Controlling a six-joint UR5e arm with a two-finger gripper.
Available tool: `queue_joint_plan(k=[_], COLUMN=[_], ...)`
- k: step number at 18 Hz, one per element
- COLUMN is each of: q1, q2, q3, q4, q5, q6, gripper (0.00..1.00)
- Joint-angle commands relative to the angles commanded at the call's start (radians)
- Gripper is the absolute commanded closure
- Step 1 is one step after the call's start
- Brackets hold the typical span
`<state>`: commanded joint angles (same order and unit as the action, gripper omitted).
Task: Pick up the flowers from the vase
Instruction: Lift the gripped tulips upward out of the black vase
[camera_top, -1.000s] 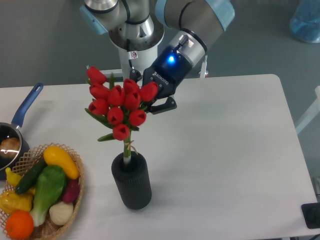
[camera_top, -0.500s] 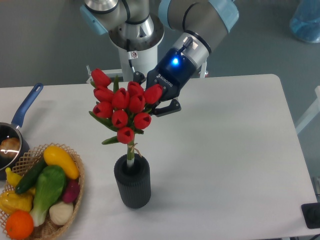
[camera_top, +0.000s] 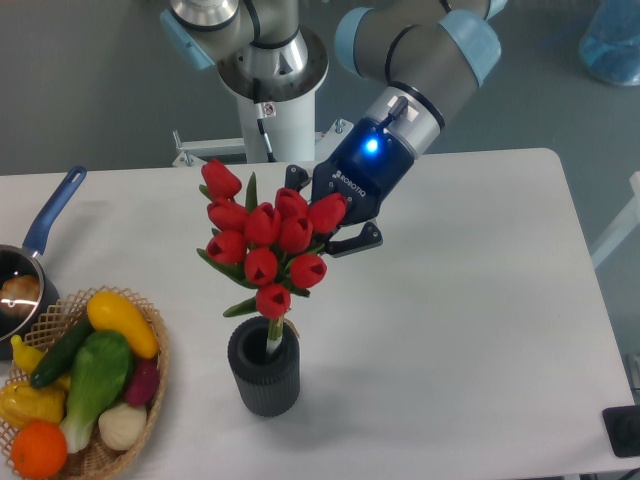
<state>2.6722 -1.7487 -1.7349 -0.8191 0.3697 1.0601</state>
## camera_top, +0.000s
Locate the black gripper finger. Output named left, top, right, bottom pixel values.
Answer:
left=284, top=164, right=313, bottom=193
left=322, top=221, right=383, bottom=258

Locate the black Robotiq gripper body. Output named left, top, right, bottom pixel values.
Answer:
left=311, top=118, right=415, bottom=225

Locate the red tulip bouquet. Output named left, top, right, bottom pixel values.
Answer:
left=197, top=159, right=347, bottom=357

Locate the dark grey ribbed vase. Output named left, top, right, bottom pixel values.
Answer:
left=227, top=316, right=300, bottom=417

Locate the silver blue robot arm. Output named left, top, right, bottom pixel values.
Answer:
left=160, top=1, right=503, bottom=257

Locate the yellow squash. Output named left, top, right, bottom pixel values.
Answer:
left=86, top=291, right=159, bottom=360

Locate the purple red radish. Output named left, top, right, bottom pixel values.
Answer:
left=123, top=359, right=160, bottom=407

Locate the green bok choy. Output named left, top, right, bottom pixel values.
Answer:
left=60, top=330, right=132, bottom=454

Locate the blue plastic bag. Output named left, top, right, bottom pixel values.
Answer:
left=578, top=0, right=639, bottom=86

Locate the dark green cucumber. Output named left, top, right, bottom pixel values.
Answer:
left=29, top=316, right=94, bottom=388

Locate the brown bread roll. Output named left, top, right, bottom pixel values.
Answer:
left=1, top=275, right=40, bottom=319

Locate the white garlic bulb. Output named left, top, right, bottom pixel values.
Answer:
left=98, top=402, right=147, bottom=451

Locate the black device at edge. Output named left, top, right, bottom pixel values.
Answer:
left=602, top=405, right=640, bottom=458

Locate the small yellow banana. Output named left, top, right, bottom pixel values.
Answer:
left=10, top=335, right=71, bottom=391

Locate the woven wicker basket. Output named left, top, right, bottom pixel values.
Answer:
left=1, top=286, right=169, bottom=479

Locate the yellow bell pepper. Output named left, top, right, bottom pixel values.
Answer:
left=1, top=381, right=66, bottom=430

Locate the orange fruit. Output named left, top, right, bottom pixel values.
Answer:
left=10, top=421, right=68, bottom=479

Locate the white frame bar right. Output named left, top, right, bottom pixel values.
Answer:
left=589, top=171, right=639, bottom=269

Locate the blue handled saucepan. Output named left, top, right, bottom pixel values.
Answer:
left=1, top=166, right=87, bottom=361

